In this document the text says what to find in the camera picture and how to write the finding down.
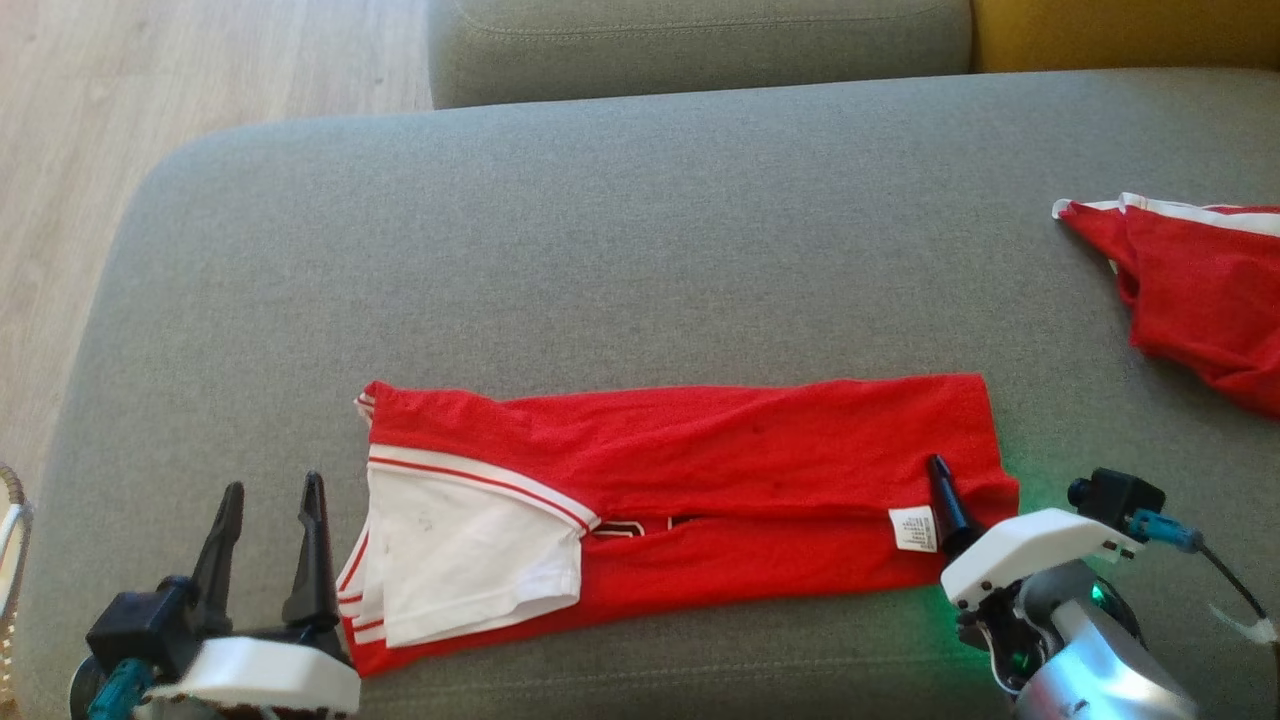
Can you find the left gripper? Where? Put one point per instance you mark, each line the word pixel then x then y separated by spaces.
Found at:
pixel 260 675

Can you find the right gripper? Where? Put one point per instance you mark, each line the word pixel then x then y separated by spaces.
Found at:
pixel 1040 545

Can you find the red jersey with white sleeves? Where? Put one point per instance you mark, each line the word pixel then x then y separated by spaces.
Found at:
pixel 750 450

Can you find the red shorts with white stripe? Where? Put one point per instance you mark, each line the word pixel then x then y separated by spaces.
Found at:
pixel 1200 290

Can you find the beige woven laundry basket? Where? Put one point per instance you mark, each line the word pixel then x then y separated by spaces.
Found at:
pixel 12 560

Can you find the grey fabric sofa seat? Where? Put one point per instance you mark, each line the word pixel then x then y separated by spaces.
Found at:
pixel 650 250

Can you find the yellow cushion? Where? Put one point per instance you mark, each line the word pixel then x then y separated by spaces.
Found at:
pixel 1130 30

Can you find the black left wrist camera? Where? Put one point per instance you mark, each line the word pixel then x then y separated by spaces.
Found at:
pixel 140 625

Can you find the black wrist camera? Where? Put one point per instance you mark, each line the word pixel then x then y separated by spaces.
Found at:
pixel 140 625
pixel 1115 492

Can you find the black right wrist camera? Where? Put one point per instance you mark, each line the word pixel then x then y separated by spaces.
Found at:
pixel 1115 492

